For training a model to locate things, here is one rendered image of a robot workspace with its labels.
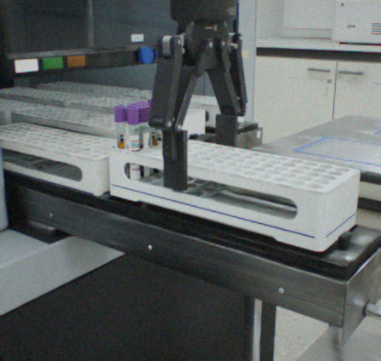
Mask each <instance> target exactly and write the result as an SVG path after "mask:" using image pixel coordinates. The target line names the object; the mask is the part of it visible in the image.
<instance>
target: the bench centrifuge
mask: <svg viewBox="0 0 381 361"><path fill-rule="evenodd" d="M331 39H332V41H333V42H339V44H348V43H381V0H334V5H333V25H332V37H331Z"/></svg>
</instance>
